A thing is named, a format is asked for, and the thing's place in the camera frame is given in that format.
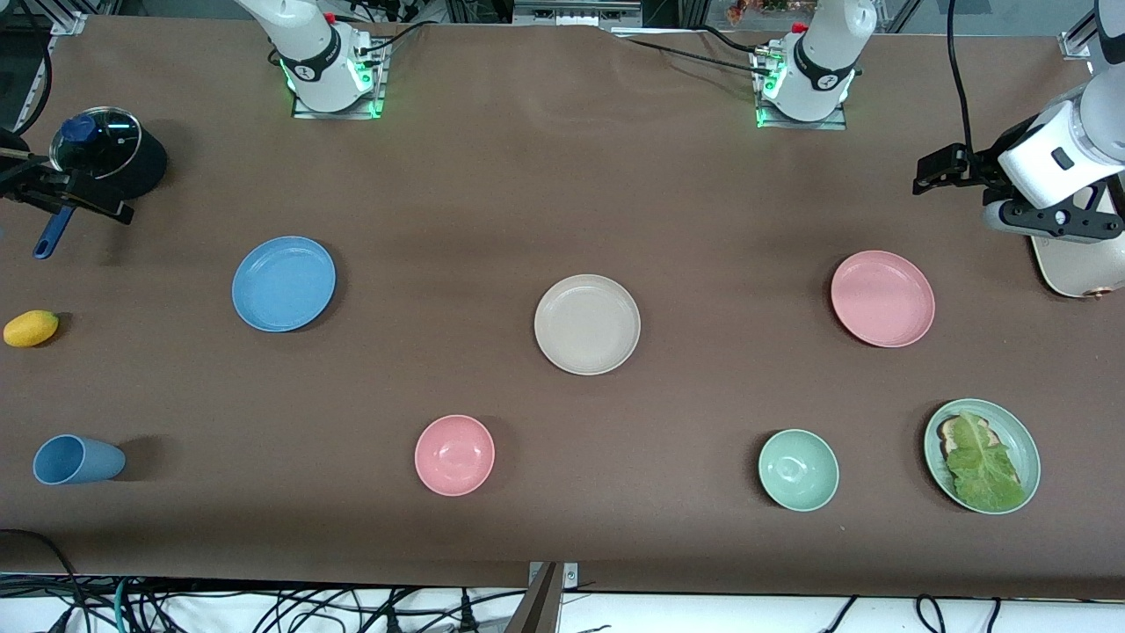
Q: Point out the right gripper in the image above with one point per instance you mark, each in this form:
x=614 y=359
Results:
x=26 y=186

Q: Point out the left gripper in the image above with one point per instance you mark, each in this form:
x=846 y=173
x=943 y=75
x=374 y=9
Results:
x=981 y=167

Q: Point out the pink plate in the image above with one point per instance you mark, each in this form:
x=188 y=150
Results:
x=882 y=298

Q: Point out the blue plate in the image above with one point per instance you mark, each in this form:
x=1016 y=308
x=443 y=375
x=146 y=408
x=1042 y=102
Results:
x=283 y=283

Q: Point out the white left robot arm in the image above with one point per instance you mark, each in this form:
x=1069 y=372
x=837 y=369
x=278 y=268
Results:
x=826 y=53

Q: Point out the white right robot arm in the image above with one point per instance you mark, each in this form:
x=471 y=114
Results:
x=308 y=35

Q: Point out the glass lid blue knob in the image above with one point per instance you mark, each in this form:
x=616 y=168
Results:
x=110 y=145

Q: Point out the yellow lemon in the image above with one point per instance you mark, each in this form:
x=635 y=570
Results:
x=31 y=328

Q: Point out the cream rounded board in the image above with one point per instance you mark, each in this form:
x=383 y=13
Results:
x=1077 y=268

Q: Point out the toast slice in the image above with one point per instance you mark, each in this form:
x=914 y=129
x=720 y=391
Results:
x=951 y=432

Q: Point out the blue cup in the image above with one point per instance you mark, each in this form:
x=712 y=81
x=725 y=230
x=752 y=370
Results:
x=75 y=460

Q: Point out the green plate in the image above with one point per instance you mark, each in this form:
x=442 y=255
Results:
x=1024 y=444

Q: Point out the green lettuce leaf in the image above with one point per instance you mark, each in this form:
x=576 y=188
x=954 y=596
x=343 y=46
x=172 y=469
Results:
x=984 y=470

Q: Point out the green bowl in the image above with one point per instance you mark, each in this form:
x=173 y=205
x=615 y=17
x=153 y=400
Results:
x=798 y=469

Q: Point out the beige plate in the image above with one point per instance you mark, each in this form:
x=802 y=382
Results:
x=587 y=324

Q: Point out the silver metal box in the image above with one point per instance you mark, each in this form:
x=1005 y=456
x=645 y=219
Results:
x=576 y=13

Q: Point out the pink bowl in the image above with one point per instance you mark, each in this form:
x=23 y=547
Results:
x=454 y=454

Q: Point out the aluminium frame corner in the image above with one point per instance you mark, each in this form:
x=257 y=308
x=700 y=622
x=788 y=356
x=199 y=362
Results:
x=70 y=24
x=1079 y=46

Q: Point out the metal table bracket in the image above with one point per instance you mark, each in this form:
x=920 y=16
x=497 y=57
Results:
x=540 y=607

